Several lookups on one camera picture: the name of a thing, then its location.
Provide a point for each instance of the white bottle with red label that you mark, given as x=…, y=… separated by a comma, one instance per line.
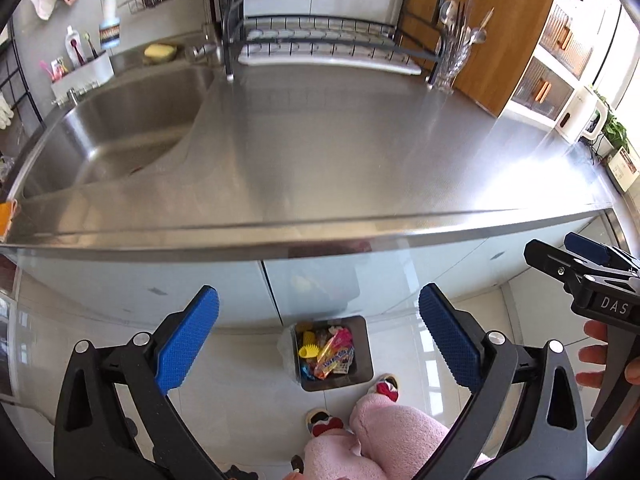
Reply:
x=73, y=42

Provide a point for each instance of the wooden chopsticks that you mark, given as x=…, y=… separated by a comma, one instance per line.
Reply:
x=486, y=17

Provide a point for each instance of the white sink caddy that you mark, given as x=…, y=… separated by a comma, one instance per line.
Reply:
x=85, y=80

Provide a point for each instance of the pale pink hanging cloth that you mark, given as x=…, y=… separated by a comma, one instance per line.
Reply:
x=42, y=2

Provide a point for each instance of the faucet with white sprayer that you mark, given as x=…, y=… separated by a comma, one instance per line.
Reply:
x=110, y=15

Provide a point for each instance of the person's right hand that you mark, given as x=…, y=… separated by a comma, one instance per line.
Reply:
x=592, y=352

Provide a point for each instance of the white rubber glove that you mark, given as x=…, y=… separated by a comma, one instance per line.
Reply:
x=5, y=110

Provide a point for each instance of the yellow ribbed cup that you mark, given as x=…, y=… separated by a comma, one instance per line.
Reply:
x=308, y=345

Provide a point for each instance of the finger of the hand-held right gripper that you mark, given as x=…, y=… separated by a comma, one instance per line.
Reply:
x=550, y=260
x=582, y=250

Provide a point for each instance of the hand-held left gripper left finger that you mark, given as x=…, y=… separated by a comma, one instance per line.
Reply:
x=187, y=340

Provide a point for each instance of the pink toothbrush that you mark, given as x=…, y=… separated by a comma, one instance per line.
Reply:
x=52, y=71

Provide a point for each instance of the dark toothbrush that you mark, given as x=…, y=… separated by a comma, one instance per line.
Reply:
x=92, y=50

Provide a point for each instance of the white electric kettle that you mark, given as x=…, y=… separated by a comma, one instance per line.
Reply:
x=580, y=110

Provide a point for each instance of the orange plastic container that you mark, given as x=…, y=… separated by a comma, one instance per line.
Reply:
x=6, y=217

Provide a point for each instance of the glass cutlery holder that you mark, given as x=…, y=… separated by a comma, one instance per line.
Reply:
x=450, y=70

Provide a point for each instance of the clear plastic bag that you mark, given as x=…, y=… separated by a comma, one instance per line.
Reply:
x=287, y=352

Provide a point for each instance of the wooden wall panel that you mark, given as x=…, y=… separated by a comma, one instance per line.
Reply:
x=500, y=60

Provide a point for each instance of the pink fleece pants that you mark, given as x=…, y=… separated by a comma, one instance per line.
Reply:
x=380, y=440

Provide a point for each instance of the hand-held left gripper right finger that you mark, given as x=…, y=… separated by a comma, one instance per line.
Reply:
x=447, y=340

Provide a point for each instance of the small metal spoon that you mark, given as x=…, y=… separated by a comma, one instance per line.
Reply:
x=479, y=35

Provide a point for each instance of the white printed box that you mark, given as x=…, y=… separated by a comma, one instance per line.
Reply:
x=625, y=167

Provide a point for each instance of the yellow sponge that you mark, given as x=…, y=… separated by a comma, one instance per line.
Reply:
x=160, y=51

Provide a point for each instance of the colourful candy wrapper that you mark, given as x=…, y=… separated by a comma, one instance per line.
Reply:
x=336, y=355

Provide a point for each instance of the metal trash bin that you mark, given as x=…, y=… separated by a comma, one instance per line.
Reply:
x=362, y=360

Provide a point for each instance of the green potted plant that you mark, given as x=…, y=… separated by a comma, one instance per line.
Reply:
x=617, y=132

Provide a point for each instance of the black dish rack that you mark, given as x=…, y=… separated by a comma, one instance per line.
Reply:
x=228, y=35

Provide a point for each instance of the white drip tray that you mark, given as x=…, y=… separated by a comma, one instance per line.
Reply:
x=350, y=66

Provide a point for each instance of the stainless steel sink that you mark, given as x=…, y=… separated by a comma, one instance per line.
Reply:
x=125, y=130

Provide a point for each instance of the white drawer cabinet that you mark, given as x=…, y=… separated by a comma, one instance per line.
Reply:
x=580, y=67

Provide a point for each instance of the white base cabinet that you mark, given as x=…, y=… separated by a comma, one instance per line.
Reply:
x=150, y=285

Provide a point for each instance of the large metal spoon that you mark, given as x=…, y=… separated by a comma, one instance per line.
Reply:
x=446, y=12

